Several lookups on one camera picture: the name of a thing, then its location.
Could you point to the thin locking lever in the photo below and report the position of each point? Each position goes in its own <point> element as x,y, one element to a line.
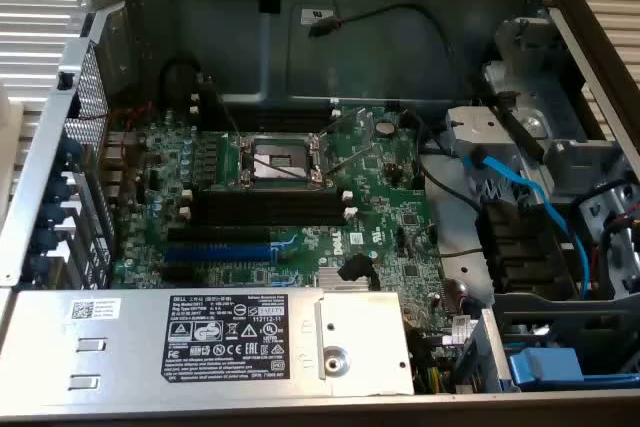
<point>231,117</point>
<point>350,162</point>

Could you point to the grey metal PC case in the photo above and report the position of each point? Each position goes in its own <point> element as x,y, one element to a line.
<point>390,72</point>

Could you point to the silver socket cover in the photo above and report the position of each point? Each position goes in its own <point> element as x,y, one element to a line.
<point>370,124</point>

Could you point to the CPU socket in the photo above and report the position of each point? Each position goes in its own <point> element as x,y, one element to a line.
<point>280,162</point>

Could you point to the silver coin battery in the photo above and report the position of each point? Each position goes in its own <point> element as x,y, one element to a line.
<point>384,127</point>

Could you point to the green motherboard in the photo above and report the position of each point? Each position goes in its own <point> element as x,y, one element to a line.
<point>380,207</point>

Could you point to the long black expansion slot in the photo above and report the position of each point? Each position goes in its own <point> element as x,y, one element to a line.
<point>220,234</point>

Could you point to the blue card retainer clip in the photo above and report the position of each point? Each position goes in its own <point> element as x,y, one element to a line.
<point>52,215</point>
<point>36,267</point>
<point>69,152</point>
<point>60,189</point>
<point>44,241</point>

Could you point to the metal disk bay cage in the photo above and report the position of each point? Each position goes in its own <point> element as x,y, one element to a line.
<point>530,37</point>

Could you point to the blue expansion slot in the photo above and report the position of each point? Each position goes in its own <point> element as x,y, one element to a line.
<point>220,253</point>

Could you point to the black plastic strut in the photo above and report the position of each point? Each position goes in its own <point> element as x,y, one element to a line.
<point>520,129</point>

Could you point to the silver finned chipset heatsink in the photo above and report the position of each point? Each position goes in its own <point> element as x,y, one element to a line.
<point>327,281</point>

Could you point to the short black expansion slot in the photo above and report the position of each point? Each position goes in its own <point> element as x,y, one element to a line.
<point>177,273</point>

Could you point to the black finned drive carrier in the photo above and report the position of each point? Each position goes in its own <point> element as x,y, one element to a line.
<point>520,247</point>

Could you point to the silver power supply unit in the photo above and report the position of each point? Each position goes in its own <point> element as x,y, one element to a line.
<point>125,347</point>

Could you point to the blue plastic latch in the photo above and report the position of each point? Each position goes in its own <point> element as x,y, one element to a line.
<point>545,369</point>

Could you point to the silver metal drive bracket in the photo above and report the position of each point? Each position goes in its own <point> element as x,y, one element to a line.
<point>480,127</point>

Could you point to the dark grey plastic bay frame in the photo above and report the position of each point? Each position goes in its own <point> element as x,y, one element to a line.
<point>550,304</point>

